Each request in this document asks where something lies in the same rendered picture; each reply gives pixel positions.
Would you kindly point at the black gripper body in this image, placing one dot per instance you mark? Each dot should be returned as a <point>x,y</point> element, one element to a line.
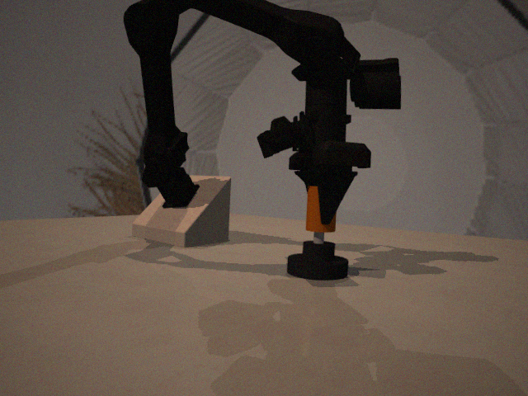
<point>330,149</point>

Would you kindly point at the orange knob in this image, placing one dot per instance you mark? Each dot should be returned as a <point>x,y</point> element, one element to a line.
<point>313,223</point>

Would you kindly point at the black round pedestal with silver shaft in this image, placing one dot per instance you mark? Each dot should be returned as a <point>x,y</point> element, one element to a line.
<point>317,262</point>

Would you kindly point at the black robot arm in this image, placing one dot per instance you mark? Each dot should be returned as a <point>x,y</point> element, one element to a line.
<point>314,40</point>

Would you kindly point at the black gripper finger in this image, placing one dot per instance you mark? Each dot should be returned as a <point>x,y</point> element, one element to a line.
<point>332,187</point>
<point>307,178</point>

